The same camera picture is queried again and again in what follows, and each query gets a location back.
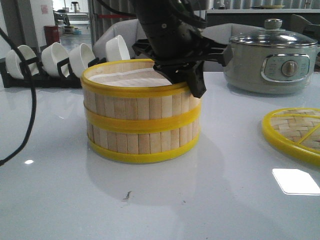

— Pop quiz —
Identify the white bowl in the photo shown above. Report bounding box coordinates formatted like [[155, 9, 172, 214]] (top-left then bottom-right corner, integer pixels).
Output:
[[105, 35, 130, 62], [69, 43, 96, 78], [41, 42, 69, 77], [5, 45, 39, 80]]

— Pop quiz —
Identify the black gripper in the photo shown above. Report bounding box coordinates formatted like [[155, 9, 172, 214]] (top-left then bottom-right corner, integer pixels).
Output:
[[132, 23, 233, 98]]

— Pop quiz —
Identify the woven bamboo steamer lid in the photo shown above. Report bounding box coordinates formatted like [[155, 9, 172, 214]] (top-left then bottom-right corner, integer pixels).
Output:
[[261, 107, 320, 166]]

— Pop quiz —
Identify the grey electric cooking pot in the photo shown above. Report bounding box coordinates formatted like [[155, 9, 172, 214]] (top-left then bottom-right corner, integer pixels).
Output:
[[224, 43, 320, 95]]

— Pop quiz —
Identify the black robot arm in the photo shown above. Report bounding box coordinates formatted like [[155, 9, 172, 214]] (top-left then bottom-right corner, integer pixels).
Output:
[[131, 0, 233, 98]]

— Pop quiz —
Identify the black cable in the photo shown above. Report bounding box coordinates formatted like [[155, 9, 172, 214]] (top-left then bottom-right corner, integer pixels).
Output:
[[0, 26, 38, 167]]

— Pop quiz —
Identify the dark shelf counter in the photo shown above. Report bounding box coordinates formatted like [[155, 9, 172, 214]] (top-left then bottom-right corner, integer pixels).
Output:
[[206, 9, 320, 30]]

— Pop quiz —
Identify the bamboo steamer tier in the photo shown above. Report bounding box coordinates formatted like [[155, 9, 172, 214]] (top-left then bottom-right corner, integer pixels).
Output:
[[81, 59, 201, 134], [87, 119, 200, 164]]

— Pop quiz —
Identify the right grey chair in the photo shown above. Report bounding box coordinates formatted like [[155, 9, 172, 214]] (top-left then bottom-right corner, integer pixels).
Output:
[[202, 23, 261, 72]]

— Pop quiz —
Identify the left grey chair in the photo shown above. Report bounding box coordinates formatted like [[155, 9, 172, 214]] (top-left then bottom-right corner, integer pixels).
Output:
[[92, 18, 148, 61]]

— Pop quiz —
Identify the grey chair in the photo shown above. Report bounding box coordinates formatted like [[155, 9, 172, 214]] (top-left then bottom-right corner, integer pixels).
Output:
[[202, 23, 261, 72], [92, 18, 148, 61]]

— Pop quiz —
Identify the red bin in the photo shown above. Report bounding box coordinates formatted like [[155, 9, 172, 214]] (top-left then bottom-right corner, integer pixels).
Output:
[[43, 25, 60, 46]]

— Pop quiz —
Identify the white steamer liner cloth left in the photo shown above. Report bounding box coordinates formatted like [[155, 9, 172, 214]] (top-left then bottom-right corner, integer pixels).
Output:
[[89, 68, 172, 87]]

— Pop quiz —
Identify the glass pot lid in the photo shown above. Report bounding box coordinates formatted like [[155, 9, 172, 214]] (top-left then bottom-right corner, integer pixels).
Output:
[[229, 18, 318, 48]]

